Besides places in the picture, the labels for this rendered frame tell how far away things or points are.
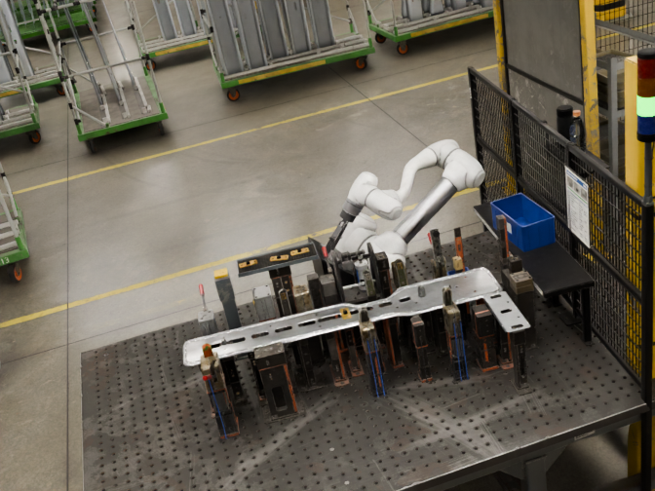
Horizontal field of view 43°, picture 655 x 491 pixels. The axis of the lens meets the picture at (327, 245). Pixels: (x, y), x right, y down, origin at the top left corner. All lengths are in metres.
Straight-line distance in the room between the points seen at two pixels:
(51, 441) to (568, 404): 3.00
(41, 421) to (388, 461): 2.66
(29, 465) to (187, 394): 1.45
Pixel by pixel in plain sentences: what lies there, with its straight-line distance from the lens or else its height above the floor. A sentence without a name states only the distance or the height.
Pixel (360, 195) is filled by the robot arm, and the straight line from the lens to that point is 3.89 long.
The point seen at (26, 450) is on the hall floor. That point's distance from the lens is 5.16.
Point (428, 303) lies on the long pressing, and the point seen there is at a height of 1.00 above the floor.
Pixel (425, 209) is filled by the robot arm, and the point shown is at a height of 1.09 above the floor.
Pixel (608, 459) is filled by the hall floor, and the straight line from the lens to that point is 4.23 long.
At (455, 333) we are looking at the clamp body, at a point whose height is 0.94.
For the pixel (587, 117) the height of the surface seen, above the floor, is 0.99.
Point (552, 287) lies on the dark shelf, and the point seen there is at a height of 1.03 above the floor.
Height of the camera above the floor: 2.91
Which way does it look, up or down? 28 degrees down
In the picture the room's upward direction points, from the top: 11 degrees counter-clockwise
